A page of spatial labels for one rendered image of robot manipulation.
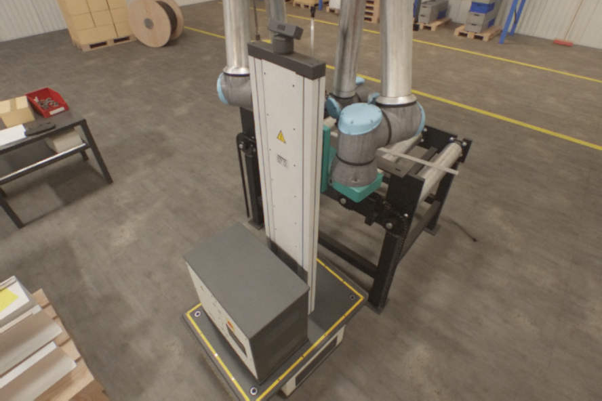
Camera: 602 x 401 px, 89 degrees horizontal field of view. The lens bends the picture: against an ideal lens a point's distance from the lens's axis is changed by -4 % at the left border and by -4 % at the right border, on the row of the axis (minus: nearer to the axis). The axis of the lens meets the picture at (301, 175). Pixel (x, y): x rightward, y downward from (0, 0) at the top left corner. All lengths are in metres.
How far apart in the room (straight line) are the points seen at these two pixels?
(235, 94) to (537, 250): 2.76
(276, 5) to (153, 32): 6.79
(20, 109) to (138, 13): 4.95
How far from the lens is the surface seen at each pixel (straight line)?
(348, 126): 1.13
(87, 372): 2.24
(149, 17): 8.13
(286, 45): 1.11
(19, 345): 2.45
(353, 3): 1.18
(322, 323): 2.02
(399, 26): 1.21
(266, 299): 1.49
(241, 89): 1.49
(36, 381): 2.30
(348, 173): 1.22
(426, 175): 2.09
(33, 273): 3.32
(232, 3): 1.46
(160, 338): 2.50
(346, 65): 1.23
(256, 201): 2.70
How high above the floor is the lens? 2.12
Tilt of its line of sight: 38 degrees down
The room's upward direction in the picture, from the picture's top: straight up
